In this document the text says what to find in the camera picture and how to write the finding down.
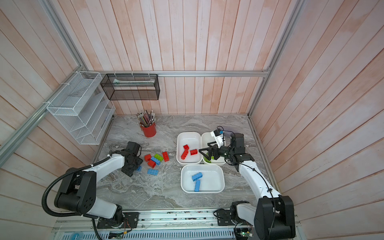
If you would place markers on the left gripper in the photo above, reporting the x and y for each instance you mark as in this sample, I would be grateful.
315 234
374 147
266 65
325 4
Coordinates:
129 172

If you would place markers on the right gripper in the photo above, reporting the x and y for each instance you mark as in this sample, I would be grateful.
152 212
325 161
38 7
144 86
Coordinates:
211 150

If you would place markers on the green brick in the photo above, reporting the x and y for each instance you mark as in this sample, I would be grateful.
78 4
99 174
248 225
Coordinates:
159 157
208 158

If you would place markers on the blue brick top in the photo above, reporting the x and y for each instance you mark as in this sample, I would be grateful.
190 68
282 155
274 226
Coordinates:
197 176

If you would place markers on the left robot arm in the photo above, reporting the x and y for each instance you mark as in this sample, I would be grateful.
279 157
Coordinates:
78 190

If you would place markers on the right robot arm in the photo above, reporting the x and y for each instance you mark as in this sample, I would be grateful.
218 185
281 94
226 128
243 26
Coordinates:
273 218

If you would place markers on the white bin rear right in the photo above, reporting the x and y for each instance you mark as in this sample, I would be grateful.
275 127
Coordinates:
207 138

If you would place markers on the white bin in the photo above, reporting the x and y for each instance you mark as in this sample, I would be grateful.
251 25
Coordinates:
207 138
194 142
212 181

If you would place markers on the white bin rear left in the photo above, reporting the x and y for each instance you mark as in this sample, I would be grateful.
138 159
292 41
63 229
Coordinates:
194 142

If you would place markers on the red brick low centre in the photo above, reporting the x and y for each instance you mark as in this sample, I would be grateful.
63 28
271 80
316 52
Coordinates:
151 164

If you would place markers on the blue brick centre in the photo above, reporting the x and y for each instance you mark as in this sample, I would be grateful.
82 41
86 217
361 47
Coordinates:
156 161

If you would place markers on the white bin front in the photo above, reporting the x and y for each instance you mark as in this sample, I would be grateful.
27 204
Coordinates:
212 181

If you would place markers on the red pencil cup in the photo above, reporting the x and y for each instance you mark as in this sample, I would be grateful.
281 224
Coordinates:
149 131

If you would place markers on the bundle of pencils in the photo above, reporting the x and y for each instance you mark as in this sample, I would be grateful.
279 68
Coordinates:
145 118

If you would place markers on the black mesh basket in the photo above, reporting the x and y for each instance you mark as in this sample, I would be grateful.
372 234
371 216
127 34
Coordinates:
127 87

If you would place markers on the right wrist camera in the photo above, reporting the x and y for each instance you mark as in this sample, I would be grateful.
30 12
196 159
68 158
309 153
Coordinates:
219 137

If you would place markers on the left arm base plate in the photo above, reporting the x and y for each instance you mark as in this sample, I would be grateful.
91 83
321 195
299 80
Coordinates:
128 220

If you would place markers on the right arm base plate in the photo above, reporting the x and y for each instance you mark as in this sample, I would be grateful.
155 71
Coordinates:
226 217

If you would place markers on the white wire mesh shelf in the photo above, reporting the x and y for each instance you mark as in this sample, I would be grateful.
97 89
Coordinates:
81 110

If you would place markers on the aluminium front rail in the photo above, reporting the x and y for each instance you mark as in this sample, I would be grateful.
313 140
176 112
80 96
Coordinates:
155 225

